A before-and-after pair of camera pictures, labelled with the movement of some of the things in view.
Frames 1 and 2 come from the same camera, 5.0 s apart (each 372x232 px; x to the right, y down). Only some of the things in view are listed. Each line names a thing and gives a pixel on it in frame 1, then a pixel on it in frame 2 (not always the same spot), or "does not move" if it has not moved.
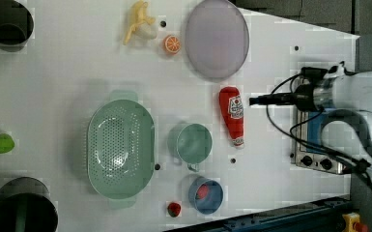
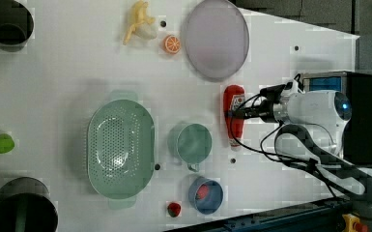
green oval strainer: (121, 148) does not move
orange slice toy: (172, 44) does not move
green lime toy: (2, 143) does not move
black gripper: (303, 98) -> (264, 110)
